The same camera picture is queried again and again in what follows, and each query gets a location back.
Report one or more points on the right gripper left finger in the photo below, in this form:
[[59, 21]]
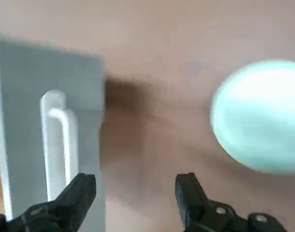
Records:
[[53, 212]]

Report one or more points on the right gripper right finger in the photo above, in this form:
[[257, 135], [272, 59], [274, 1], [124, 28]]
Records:
[[198, 212]]

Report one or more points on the mint green plate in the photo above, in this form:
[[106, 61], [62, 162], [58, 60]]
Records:
[[258, 116]]

